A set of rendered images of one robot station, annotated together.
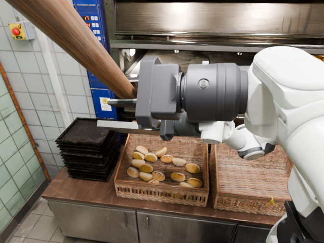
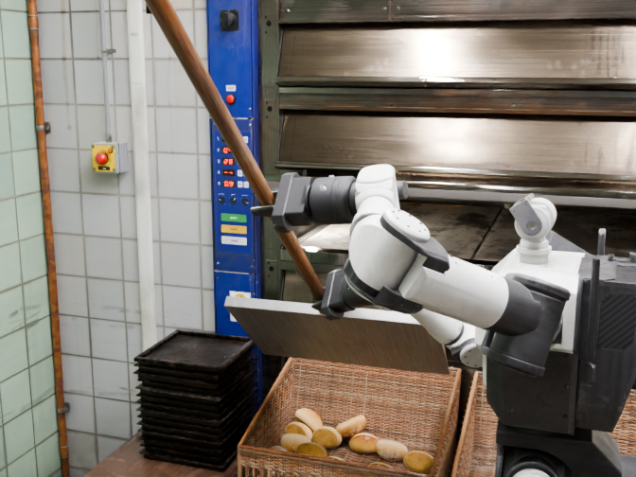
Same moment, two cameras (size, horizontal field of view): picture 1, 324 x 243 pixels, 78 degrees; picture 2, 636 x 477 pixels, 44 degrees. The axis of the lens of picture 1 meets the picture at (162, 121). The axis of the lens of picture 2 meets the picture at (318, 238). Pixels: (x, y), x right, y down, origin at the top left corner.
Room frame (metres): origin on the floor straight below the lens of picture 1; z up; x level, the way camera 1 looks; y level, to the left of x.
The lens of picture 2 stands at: (-1.15, -0.31, 1.77)
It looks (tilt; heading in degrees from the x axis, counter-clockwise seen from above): 12 degrees down; 11
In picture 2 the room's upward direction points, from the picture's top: straight up
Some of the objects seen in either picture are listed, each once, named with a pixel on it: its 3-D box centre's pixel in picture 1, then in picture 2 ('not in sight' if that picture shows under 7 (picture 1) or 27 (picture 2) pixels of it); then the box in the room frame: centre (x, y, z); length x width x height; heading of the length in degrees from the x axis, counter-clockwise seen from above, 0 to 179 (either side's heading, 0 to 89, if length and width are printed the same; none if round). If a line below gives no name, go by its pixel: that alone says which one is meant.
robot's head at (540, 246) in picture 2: not in sight; (535, 224); (0.36, -0.44, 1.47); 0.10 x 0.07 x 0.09; 169
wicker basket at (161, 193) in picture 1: (165, 158); (354, 428); (1.01, -0.02, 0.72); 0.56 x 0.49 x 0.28; 82
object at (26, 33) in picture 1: (21, 30); (109, 157); (1.35, 0.87, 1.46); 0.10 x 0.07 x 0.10; 82
